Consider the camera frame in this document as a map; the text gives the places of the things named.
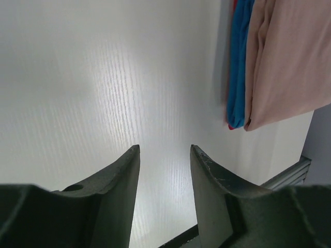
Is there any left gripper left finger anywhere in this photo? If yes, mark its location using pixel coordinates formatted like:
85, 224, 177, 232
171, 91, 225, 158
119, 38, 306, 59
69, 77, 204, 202
1, 145, 140, 247

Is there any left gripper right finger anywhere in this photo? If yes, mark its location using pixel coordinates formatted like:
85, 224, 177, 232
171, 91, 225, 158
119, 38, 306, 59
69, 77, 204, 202
190, 145, 330, 247

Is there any blue t-shirt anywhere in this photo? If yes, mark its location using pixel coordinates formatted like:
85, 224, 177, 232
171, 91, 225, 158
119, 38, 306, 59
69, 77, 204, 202
232, 1, 254, 129

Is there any pink t-shirt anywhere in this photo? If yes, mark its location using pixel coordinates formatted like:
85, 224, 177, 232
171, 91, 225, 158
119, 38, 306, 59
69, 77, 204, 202
245, 1, 330, 131

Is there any red t-shirt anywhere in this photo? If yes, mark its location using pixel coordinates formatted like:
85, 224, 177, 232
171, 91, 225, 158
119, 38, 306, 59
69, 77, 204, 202
227, 1, 239, 130

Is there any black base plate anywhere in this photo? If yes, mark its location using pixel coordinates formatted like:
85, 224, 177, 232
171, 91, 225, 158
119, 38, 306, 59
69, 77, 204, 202
159, 225, 201, 248

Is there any aluminium frame rail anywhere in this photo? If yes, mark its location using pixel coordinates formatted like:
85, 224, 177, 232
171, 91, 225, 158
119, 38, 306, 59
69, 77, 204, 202
261, 156, 311, 190

